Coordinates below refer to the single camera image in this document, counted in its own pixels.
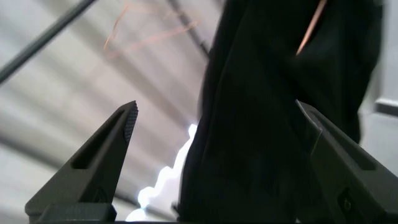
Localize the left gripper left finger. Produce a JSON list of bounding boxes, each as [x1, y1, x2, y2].
[[24, 100, 139, 222]]

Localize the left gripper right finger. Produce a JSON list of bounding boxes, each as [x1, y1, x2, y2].
[[295, 99, 398, 222]]

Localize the black shorts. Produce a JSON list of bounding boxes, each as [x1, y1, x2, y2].
[[178, 0, 384, 222]]

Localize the black clothes rack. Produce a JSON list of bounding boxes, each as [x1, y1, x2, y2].
[[0, 0, 211, 85]]

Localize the white curtain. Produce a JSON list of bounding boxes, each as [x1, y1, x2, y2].
[[0, 0, 224, 218]]

